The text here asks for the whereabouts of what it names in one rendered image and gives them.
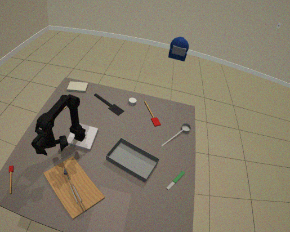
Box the black spatula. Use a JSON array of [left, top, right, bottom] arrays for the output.
[[94, 94, 124, 116]]

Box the wooden board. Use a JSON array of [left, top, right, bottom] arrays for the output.
[[43, 156, 105, 219]]

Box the white short cylinder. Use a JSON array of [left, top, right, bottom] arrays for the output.
[[128, 97, 136, 106]]

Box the grey long-handled spoon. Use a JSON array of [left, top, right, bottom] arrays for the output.
[[161, 123, 191, 146]]

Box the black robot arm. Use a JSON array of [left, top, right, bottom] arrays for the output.
[[32, 95, 85, 151]]

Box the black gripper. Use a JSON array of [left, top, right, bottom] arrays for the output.
[[36, 135, 68, 155]]

